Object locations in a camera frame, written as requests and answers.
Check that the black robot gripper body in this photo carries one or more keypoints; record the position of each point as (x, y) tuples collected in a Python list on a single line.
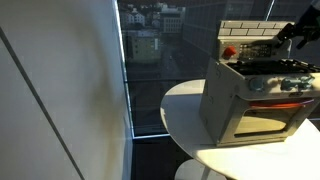
[(308, 23)]

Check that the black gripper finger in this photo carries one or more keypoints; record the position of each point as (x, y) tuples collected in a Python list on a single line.
[(305, 40), (286, 32)]

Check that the black stove burner grate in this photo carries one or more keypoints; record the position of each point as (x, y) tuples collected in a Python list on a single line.
[(266, 67)]

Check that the blue stove knob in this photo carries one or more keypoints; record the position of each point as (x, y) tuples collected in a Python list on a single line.
[(288, 83), (306, 81), (256, 84)]

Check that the red round stove knob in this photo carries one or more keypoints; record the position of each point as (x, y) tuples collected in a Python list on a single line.
[(229, 51)]

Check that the grey toy stove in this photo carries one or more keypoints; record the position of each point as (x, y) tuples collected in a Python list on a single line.
[(220, 106)]

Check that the toy oven door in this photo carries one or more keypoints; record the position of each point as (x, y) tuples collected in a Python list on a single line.
[(240, 116)]

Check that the white building outside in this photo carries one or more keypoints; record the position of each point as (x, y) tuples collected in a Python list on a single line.
[(172, 20)]

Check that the yellow green building outside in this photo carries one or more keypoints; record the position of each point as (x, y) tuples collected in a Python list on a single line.
[(145, 48)]

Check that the white window frame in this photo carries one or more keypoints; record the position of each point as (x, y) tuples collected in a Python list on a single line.
[(129, 110)]

